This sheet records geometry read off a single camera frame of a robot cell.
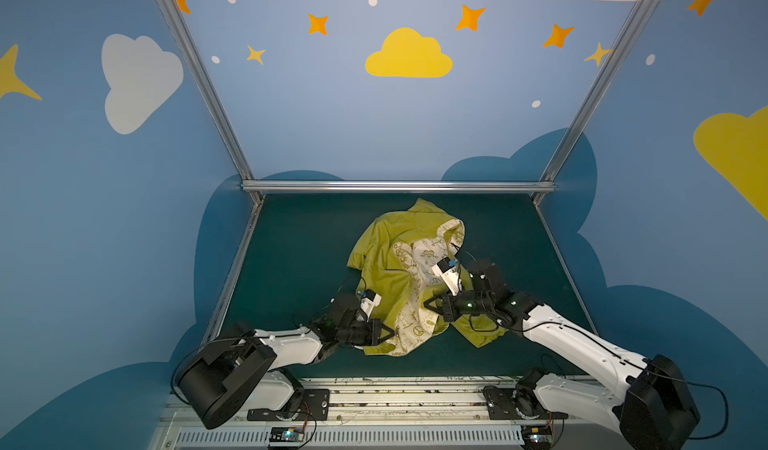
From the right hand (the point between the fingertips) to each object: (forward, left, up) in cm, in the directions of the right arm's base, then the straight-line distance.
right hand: (429, 301), depth 78 cm
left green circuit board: (-30, +33, -14) cm, 47 cm away
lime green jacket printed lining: (+19, +10, -8) cm, 22 cm away
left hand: (-5, +8, -10) cm, 14 cm away
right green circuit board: (-27, -27, -15) cm, 41 cm away
